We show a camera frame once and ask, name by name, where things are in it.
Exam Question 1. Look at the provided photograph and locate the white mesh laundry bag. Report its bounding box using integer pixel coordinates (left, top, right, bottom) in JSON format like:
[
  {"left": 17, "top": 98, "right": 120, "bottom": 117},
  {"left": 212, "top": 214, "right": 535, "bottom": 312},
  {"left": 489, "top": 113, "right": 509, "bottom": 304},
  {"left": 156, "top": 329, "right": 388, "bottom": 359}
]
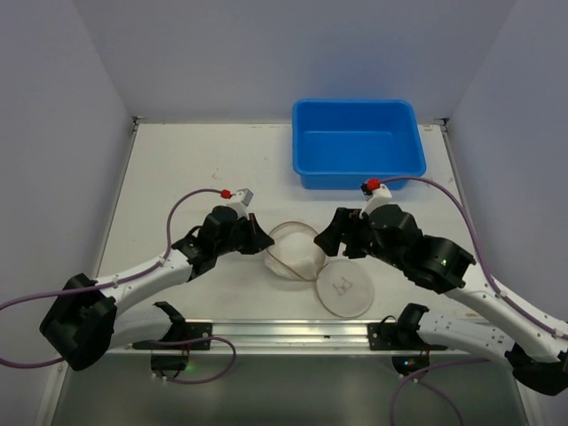
[{"left": 269, "top": 221, "right": 375, "bottom": 319}]

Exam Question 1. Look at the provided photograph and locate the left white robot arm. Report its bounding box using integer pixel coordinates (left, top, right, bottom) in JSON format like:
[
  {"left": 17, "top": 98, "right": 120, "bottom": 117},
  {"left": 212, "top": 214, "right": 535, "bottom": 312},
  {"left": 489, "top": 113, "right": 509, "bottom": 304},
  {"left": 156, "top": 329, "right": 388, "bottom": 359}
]
[{"left": 39, "top": 206, "right": 274, "bottom": 371}]

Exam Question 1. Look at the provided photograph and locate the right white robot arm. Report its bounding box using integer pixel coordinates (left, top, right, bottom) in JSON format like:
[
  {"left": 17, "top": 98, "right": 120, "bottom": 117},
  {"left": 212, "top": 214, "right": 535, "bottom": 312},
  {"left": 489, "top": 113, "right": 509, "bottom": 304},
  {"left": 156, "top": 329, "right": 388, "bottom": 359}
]
[{"left": 314, "top": 204, "right": 567, "bottom": 396}]

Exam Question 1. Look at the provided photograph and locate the white padded bra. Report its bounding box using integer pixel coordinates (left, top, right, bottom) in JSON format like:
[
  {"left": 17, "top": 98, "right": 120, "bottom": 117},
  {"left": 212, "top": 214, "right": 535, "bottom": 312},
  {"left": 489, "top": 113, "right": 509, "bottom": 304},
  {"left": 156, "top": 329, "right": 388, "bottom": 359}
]
[{"left": 264, "top": 232, "right": 326, "bottom": 281}]

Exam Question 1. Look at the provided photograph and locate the blue plastic bin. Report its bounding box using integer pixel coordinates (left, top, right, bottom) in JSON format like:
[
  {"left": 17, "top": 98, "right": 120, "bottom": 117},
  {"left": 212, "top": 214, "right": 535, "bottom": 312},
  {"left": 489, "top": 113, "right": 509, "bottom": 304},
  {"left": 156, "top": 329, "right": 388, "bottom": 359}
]
[{"left": 291, "top": 99, "right": 427, "bottom": 190}]

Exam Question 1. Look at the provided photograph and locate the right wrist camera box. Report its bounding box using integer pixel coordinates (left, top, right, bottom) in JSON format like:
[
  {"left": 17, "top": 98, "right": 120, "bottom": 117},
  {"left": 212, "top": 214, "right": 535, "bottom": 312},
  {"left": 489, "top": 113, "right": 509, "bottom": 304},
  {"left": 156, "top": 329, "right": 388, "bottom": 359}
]
[{"left": 359, "top": 177, "right": 392, "bottom": 217}]

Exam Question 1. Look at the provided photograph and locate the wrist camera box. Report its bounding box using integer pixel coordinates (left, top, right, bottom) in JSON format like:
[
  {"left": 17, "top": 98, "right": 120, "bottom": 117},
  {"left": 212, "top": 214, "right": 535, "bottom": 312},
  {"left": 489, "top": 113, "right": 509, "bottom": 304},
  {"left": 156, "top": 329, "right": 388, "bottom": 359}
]
[
  {"left": 359, "top": 177, "right": 392, "bottom": 217},
  {"left": 221, "top": 188, "right": 254, "bottom": 209}
]

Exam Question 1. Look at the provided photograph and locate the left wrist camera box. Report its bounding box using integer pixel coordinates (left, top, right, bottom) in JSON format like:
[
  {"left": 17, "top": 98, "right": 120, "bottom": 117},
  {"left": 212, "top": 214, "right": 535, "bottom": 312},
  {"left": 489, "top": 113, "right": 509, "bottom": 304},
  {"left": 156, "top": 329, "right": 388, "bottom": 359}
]
[{"left": 221, "top": 188, "right": 254, "bottom": 209}]

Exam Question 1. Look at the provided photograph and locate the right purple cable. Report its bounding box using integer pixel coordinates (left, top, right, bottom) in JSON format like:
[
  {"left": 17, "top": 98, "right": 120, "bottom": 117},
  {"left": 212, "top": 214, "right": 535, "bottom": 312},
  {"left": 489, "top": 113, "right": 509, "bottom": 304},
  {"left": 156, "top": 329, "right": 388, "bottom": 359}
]
[{"left": 381, "top": 176, "right": 568, "bottom": 426}]

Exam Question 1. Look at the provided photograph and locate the aluminium front rail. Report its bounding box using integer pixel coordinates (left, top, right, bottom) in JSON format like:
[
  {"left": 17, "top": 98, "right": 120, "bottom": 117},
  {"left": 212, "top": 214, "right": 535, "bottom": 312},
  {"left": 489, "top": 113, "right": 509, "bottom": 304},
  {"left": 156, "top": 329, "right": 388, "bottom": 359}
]
[{"left": 61, "top": 317, "right": 529, "bottom": 354}]

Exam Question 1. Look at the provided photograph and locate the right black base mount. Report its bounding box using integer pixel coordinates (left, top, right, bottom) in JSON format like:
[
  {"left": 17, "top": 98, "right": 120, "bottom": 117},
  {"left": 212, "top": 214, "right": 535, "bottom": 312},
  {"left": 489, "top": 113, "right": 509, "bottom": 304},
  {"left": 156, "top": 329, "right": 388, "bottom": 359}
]
[{"left": 367, "top": 315, "right": 448, "bottom": 376}]

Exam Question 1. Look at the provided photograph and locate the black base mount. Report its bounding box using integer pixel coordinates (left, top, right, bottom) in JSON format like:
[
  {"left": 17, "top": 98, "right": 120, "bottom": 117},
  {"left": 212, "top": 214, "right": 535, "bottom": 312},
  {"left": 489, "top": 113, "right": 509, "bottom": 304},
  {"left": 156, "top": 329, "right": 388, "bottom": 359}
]
[
  {"left": 131, "top": 319, "right": 215, "bottom": 381},
  {"left": 367, "top": 315, "right": 448, "bottom": 376}
]

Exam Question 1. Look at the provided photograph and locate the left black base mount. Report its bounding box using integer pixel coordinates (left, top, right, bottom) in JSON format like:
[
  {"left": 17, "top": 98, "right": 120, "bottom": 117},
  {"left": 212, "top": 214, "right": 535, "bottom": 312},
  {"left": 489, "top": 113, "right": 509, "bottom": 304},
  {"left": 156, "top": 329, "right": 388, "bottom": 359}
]
[{"left": 131, "top": 319, "right": 215, "bottom": 381}]

